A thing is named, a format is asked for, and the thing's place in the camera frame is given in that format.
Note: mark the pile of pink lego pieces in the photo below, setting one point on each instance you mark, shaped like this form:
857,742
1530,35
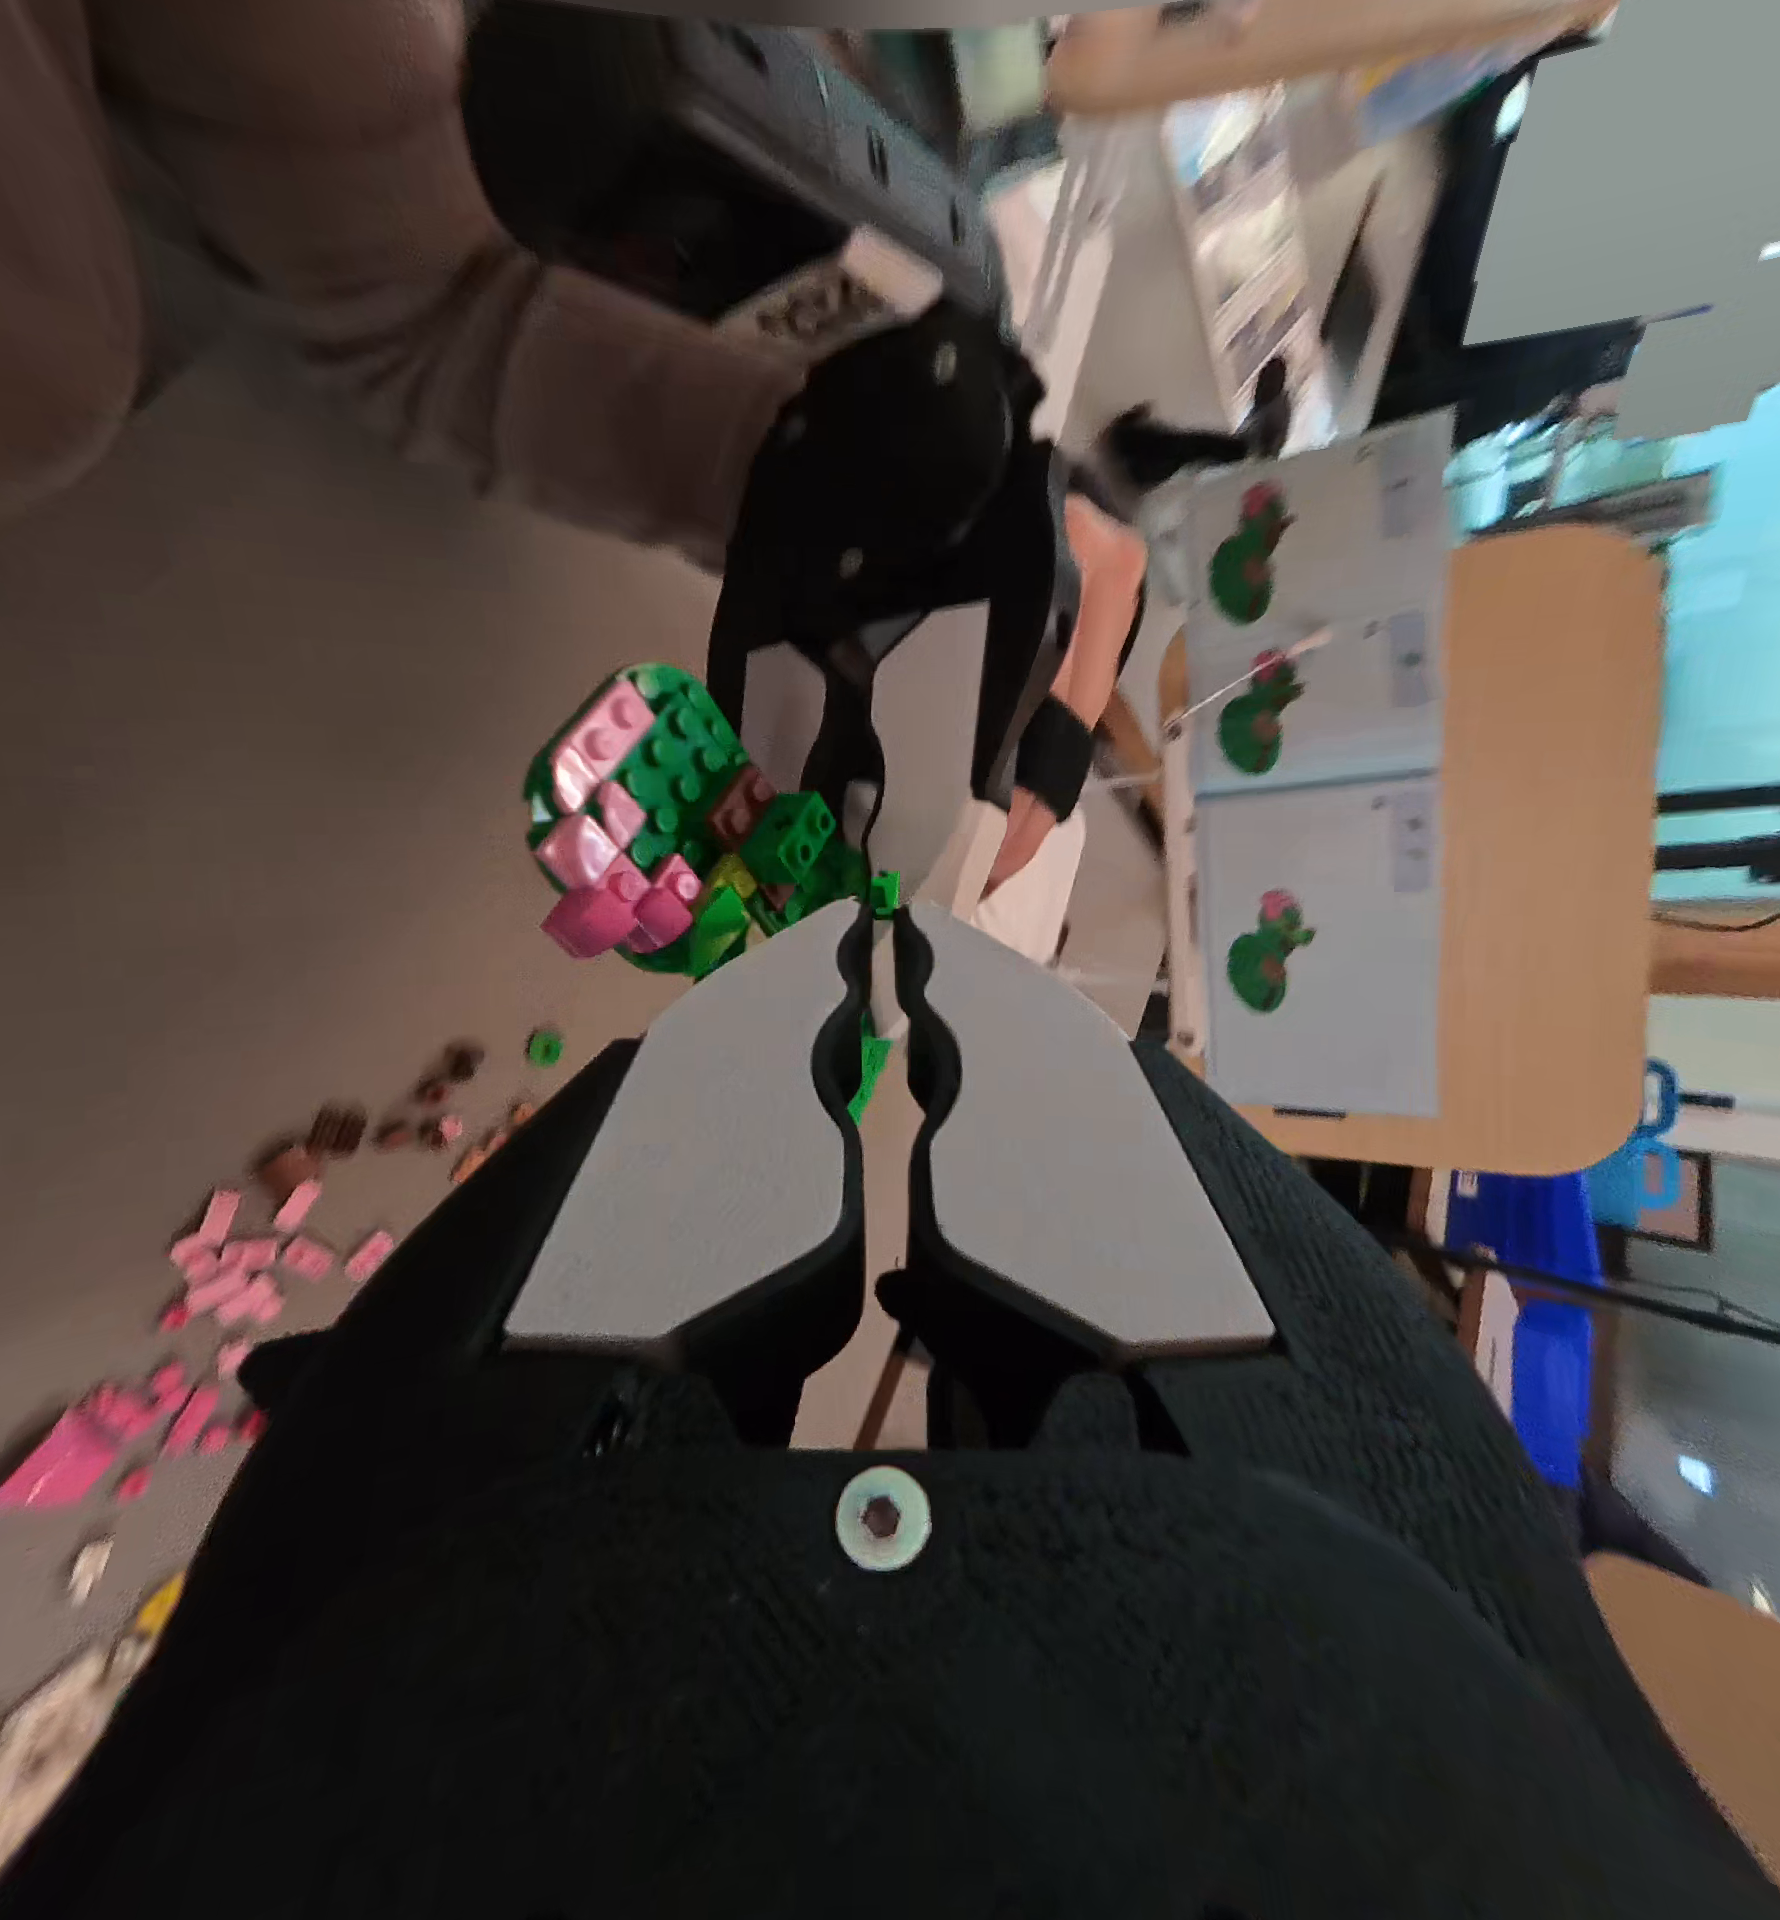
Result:
217,1319

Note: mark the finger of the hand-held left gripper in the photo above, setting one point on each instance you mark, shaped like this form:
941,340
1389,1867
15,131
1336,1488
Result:
789,713
932,779

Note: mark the wall poster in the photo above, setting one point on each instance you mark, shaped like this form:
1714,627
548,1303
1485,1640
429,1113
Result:
1250,286

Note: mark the blue plastic bin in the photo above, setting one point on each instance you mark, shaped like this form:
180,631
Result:
1528,1319

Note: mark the wooden chair seat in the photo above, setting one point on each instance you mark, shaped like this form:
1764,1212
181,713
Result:
1715,1709

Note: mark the person's left hand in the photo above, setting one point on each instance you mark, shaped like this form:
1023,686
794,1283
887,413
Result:
1104,600

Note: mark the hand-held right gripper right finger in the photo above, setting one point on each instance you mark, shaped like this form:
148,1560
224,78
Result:
1071,1187

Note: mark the pile of white lego pieces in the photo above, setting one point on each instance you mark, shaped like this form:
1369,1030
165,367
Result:
21,1771

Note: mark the lego instruction booklet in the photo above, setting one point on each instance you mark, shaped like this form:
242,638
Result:
1317,779

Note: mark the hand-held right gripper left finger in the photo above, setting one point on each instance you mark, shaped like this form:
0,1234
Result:
679,1187

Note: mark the light wooden board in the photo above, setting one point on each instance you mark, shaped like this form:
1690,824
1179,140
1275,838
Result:
1557,839

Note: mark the person's beige top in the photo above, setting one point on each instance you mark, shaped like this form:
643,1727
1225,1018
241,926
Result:
21,254

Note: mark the green and pink lego model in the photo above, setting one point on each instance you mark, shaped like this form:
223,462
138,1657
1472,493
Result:
666,810

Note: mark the group of brown lego pieces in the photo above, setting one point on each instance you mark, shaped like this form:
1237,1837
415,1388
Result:
365,1133

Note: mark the person's left forearm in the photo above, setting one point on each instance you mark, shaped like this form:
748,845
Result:
576,405

